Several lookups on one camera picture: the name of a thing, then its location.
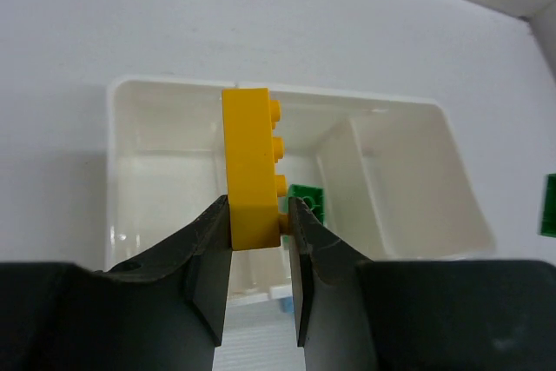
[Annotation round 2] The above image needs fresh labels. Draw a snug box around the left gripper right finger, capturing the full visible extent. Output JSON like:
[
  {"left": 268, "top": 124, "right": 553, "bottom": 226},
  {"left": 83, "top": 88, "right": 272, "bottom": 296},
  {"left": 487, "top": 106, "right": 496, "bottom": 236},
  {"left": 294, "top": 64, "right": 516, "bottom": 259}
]
[{"left": 288, "top": 198, "right": 555, "bottom": 370}]

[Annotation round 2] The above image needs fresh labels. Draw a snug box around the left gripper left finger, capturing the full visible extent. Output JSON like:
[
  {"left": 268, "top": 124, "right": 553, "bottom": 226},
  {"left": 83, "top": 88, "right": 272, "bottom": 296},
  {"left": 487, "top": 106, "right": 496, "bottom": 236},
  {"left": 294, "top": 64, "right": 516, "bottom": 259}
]
[{"left": 1, "top": 196, "right": 232, "bottom": 370}]

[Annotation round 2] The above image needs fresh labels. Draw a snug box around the green lego brick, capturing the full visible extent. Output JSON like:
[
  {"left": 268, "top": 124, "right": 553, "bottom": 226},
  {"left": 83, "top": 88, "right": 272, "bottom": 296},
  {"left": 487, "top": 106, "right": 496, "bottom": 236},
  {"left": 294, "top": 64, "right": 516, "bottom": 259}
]
[{"left": 281, "top": 184, "right": 325, "bottom": 225}]

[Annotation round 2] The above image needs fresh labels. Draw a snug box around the yellow lego brick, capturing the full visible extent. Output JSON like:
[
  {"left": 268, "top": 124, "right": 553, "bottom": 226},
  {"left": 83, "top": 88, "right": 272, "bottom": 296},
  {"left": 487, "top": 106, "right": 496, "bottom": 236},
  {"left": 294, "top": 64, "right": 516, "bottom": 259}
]
[{"left": 222, "top": 88, "right": 288, "bottom": 251}]

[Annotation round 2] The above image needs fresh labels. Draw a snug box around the green lego plate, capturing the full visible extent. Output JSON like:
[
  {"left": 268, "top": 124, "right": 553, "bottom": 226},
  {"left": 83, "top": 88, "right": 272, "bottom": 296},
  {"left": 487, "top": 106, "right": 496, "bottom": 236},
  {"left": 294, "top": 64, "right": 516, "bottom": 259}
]
[{"left": 539, "top": 173, "right": 556, "bottom": 238}]

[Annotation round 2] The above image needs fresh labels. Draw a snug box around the light blue lego piece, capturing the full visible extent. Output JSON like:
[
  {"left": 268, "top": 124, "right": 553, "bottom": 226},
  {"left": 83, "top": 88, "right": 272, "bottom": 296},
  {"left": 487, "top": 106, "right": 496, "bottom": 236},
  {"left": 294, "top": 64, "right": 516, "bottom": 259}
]
[{"left": 279, "top": 296, "right": 295, "bottom": 315}]

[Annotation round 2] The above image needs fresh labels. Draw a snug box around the white three-compartment container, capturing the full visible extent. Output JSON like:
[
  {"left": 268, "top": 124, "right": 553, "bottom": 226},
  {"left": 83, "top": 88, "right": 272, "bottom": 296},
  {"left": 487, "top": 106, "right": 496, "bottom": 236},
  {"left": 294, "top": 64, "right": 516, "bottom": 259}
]
[{"left": 103, "top": 74, "right": 497, "bottom": 302}]

